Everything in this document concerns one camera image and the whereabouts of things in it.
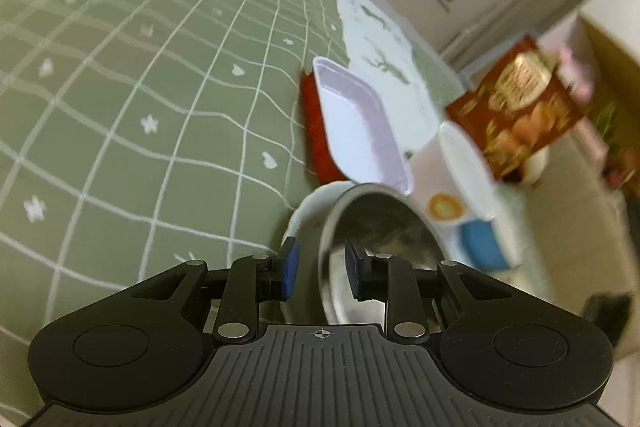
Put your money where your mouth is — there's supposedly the red quail eggs bag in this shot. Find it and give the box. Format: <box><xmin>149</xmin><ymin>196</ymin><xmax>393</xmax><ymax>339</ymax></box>
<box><xmin>445</xmin><ymin>35</ymin><xmax>584</xmax><ymax>180</ymax></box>

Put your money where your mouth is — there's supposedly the white round ornament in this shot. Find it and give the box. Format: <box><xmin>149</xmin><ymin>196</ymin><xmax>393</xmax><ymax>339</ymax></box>
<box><xmin>520</xmin><ymin>147</ymin><xmax>550</xmax><ymax>187</ymax></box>

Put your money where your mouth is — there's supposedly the stainless steel bowl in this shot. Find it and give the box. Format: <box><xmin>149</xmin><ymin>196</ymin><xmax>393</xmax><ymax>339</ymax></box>
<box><xmin>318</xmin><ymin>183</ymin><xmax>448</xmax><ymax>325</ymax></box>

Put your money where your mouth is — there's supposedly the white ceramic plate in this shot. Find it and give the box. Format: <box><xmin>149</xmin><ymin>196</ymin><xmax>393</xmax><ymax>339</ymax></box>
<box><xmin>281</xmin><ymin>181</ymin><xmax>355</xmax><ymax>251</ymax></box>

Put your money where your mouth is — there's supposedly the white paper bowl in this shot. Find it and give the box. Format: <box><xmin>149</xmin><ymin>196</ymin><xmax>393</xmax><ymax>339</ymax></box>
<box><xmin>409</xmin><ymin>121</ymin><xmax>497</xmax><ymax>227</ymax></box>

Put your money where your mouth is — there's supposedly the green checked tablecloth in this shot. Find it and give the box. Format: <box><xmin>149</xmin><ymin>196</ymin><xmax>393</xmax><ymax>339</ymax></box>
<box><xmin>1</xmin><ymin>0</ymin><xmax>462</xmax><ymax>425</ymax></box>

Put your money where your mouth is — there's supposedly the white deer table runner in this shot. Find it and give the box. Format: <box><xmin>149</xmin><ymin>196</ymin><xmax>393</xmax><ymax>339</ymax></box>
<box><xmin>336</xmin><ymin>0</ymin><xmax>442</xmax><ymax>154</ymax></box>

